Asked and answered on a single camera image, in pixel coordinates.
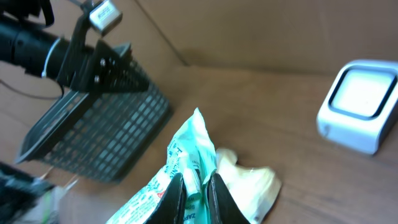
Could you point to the beige snack bag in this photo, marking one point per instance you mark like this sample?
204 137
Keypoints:
254 189

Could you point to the green toilet tissue pack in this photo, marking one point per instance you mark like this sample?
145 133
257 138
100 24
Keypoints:
191 153

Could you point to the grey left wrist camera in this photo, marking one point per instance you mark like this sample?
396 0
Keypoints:
105 17

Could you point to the white barcode scanner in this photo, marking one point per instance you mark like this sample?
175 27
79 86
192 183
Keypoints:
361 106

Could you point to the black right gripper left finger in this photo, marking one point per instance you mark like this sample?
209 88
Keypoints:
171 207

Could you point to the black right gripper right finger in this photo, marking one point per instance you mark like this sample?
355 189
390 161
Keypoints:
223 209

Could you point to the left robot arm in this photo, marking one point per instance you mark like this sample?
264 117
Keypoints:
25 43

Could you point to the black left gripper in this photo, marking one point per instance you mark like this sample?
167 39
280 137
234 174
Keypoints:
87 69

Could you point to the grey plastic mesh basket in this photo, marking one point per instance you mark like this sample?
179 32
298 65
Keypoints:
99 137

